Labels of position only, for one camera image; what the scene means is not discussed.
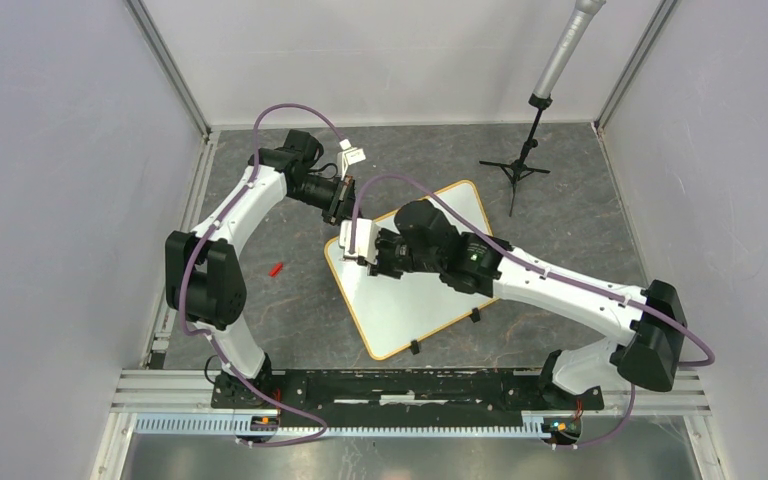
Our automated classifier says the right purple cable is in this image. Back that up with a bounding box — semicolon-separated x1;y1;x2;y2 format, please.
347;173;717;452

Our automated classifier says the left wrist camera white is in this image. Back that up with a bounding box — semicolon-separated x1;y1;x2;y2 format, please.
337;139;366;179

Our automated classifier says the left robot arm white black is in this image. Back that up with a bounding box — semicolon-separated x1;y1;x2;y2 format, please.
164;130;355;408

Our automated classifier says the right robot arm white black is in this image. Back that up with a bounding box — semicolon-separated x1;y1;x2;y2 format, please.
342;199;687;408

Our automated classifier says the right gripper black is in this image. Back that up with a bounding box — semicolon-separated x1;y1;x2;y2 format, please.
356;228;442;280

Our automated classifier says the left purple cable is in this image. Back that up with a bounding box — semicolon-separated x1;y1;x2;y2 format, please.
177;103;352;449

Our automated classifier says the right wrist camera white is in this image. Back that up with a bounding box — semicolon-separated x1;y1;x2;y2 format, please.
338;218;380;265

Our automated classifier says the aluminium rail with comb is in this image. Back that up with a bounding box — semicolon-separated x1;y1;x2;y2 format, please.
112;370;713;439

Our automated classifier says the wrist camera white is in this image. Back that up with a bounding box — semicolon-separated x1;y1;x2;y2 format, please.
337;139;366;179
338;218;380;265

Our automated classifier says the yellow framed whiteboard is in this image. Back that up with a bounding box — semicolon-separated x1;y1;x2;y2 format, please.
323;179;511;362

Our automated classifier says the silver microphone on tripod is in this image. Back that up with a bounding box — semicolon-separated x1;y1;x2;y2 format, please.
479;0;606;216

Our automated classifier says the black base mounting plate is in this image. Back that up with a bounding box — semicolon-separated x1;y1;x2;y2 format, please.
211;368;605;430

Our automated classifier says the purple cable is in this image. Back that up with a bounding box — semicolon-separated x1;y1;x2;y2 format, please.
347;173;717;452
177;103;352;449

